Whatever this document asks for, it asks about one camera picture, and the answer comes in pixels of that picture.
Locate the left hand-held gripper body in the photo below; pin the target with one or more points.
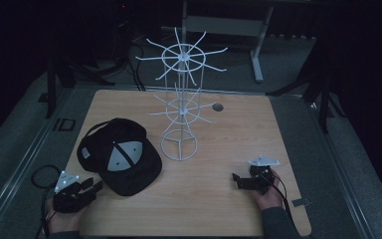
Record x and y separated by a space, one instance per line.
67 199

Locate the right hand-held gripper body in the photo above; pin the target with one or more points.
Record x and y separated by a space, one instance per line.
260 181

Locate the black and grey cap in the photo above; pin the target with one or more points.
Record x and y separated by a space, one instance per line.
129 181

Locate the person's right hand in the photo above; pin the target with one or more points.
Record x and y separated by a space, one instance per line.
270 199

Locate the person's left hand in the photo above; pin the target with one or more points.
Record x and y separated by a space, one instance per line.
63 222

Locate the grey tape strip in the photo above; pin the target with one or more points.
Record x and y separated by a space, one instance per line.
301 201

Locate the round grey table grommet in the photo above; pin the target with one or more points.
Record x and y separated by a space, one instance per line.
217 107

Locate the black tripod stand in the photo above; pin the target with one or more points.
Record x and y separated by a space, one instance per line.
51 93
325 99

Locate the black rectangular floor frame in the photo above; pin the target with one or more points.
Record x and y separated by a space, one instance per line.
64 124

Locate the white metal desk frame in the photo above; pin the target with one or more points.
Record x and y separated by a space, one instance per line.
257 59

